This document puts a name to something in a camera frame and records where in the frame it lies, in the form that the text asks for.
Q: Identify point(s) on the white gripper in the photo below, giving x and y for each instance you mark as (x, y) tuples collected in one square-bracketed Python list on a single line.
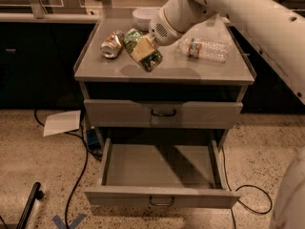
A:
[(161, 29)]

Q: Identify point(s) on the green crushed can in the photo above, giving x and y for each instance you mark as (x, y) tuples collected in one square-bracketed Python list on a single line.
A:
[(142, 49)]

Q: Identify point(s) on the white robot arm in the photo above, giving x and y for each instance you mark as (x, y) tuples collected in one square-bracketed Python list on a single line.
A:
[(273, 30)]

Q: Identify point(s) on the orange crushed can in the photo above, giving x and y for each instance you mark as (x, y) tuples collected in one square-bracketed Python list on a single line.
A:
[(112, 45)]

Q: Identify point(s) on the grey metal drawer cabinet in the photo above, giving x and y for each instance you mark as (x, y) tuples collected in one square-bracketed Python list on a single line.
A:
[(177, 78)]

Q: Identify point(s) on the closed grey upper drawer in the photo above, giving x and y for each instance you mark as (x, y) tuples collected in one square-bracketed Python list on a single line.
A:
[(162, 114)]

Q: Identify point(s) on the dark long counter cabinet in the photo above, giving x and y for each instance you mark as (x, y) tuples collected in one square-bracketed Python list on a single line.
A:
[(37, 63)]

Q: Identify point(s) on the open grey middle drawer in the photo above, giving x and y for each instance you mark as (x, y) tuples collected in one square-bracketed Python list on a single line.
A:
[(136, 173)]

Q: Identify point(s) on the white bowl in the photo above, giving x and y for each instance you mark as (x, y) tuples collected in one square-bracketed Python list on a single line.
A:
[(141, 18)]

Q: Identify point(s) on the clear plastic water bottle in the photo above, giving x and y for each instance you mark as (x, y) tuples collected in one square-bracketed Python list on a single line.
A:
[(198, 48)]

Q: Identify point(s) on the blue box on floor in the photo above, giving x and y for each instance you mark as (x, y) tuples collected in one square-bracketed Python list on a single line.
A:
[(92, 139)]

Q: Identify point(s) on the white paper sheet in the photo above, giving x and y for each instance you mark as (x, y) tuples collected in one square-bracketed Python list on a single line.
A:
[(62, 122)]

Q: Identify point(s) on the black bar on floor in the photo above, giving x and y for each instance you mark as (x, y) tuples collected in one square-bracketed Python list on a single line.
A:
[(35, 194)]

